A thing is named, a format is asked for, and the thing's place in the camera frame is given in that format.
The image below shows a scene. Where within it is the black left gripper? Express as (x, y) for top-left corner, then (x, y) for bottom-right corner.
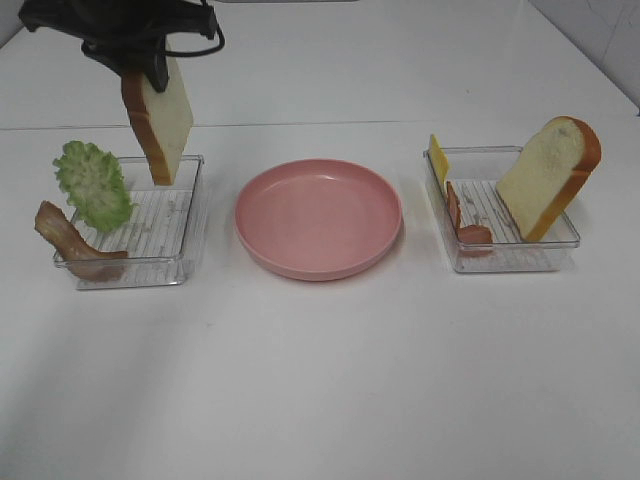
(18, 0), (219, 93)

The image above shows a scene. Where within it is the bread slice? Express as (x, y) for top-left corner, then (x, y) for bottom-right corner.
(496, 116), (601, 242)
(121, 57), (193, 186)

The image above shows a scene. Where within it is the green lettuce leaf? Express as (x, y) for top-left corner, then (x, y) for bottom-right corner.
(53, 140), (134, 233)

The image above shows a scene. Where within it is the brown bacon strip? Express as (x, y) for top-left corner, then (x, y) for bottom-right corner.
(34, 201), (128, 282)

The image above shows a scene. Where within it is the pink bacon strip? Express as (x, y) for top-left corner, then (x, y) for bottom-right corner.
(445, 181), (493, 245)

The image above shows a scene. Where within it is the left clear plastic tray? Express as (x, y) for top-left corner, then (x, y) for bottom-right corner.
(53, 155), (209, 290)

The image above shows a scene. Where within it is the clear plastic tray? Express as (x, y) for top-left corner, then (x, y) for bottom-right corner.
(423, 145), (580, 274)
(53, 155), (209, 290)

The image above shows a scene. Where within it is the pink round plate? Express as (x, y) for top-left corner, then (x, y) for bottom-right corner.
(234, 159), (403, 281)

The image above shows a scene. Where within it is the yellow cheese slice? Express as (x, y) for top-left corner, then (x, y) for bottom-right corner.
(427, 134), (450, 196)

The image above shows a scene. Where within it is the right clear plastic tray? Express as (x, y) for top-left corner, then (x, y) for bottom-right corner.
(423, 145), (580, 274)

